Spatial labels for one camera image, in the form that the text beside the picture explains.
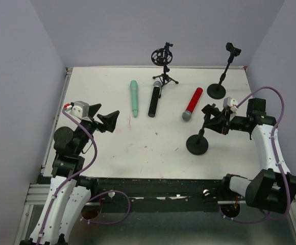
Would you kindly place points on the red microphone grey grille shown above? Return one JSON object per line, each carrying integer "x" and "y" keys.
{"x": 187, "y": 114}

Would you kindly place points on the tall black round-base stand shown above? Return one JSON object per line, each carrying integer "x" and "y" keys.
{"x": 216, "y": 90}

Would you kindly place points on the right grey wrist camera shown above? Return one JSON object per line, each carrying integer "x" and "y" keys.
{"x": 230, "y": 103}

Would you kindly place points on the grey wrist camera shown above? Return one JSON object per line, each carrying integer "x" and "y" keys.
{"x": 78, "y": 109}
{"x": 230, "y": 103}

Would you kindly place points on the black mounting base plate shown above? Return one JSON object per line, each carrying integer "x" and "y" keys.
{"x": 117, "y": 195}

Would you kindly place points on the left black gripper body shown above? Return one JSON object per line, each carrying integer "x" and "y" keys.
{"x": 95, "y": 123}

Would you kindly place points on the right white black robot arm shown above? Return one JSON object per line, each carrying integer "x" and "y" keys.
{"x": 274, "y": 187}

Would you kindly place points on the short black round-base stand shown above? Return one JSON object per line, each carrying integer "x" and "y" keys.
{"x": 197, "y": 144}

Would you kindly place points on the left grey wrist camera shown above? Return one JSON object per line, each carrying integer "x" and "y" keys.
{"x": 78, "y": 109}

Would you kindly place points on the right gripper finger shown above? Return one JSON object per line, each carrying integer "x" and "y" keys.
{"x": 216, "y": 127}
{"x": 211, "y": 110}

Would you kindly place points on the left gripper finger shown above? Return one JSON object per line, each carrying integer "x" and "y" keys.
{"x": 93, "y": 109}
{"x": 108, "y": 122}

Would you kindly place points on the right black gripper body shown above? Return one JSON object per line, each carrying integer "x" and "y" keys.
{"x": 222, "y": 122}

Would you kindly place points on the mint green microphone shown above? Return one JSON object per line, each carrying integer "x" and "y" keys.
{"x": 134, "y": 97}

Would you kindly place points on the black microphone silver grille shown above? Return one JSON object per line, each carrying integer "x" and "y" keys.
{"x": 154, "y": 99}

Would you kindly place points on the black tripod shock mount stand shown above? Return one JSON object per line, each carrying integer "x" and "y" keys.
{"x": 163, "y": 57}

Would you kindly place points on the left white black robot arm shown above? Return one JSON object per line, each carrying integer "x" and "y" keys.
{"x": 69, "y": 190}

